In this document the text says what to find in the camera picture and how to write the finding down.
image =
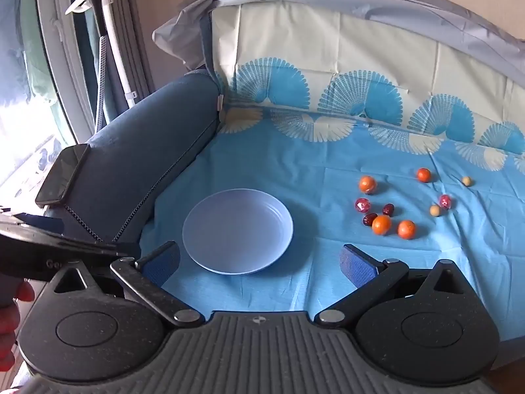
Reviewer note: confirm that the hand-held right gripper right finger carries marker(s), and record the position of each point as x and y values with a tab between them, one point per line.
357	266

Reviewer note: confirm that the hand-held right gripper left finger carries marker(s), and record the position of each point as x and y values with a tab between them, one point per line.
162	263

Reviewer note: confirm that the small orange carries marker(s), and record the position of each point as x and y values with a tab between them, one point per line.
368	184
382	224
423	175
406	229

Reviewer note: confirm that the dark red date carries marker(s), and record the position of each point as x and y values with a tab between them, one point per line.
388	209
370	219

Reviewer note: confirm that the red lychee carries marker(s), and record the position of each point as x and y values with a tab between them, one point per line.
362	205
445	201

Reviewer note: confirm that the lilac plastic plate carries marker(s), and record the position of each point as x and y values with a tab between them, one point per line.
238	232

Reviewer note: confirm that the beige longan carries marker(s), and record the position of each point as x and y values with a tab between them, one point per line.
435	211
466	181

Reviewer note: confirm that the person's left hand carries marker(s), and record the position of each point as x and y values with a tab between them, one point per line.
8	332

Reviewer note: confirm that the black smartphone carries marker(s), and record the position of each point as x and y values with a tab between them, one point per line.
63	174

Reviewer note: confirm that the blue fan-print sheet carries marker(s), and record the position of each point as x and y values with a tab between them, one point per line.
311	164

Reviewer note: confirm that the grey curtain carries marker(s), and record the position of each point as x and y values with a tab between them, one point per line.
131	41

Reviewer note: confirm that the white garment steamer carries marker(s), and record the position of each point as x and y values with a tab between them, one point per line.
110	28

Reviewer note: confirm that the grey window frame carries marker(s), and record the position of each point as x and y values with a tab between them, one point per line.
57	57

